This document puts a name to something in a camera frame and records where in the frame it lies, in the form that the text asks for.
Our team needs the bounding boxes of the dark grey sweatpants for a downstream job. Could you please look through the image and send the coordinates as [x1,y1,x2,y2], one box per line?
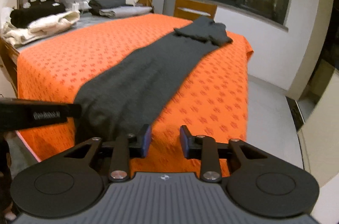
[75,17,232,144]

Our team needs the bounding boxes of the black folded clothes stack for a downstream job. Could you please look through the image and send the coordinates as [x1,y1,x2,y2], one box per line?
[10,1,66,28]

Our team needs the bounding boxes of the orange floral table mat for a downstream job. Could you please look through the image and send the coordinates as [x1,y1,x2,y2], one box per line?
[17,14,253,172]

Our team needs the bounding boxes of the white folded padded jacket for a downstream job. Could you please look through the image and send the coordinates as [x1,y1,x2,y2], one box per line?
[1,10,81,47]

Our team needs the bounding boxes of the white power strip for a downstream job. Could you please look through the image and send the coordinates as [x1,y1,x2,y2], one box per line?
[71,1,91,12]

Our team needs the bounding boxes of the light grey folded garment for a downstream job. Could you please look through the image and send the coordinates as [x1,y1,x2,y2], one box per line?
[89,6,153,18]

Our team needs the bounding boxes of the dark grey folded garment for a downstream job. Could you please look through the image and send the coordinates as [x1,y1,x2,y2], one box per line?
[89,0,126,10]

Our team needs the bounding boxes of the wooden chair with bag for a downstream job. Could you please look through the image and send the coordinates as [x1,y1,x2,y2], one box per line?
[135,0,154,13]

